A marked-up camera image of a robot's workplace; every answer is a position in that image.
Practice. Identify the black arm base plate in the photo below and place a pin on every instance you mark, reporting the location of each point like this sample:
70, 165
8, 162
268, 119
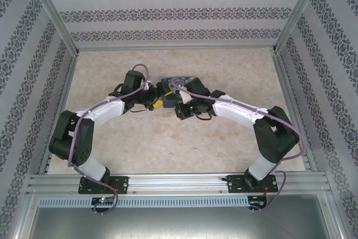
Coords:
235, 184
120, 184

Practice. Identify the aluminium table side rail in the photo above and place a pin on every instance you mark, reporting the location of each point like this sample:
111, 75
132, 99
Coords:
283, 82
68, 82

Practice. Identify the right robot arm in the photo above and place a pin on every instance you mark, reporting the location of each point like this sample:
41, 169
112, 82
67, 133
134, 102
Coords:
268, 138

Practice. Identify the small circuit board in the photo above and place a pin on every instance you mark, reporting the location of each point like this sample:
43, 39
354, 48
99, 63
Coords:
103, 201
257, 201

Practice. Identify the grey metal shelf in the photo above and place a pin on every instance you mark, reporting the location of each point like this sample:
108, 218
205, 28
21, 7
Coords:
179, 222

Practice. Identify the aluminium mounting rail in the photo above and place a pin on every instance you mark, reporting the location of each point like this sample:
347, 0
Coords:
179, 184

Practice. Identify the aluminium frame post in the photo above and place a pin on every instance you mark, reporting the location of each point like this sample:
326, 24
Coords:
53, 12
299, 12

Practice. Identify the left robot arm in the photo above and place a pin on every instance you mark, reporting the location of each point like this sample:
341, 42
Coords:
84, 138

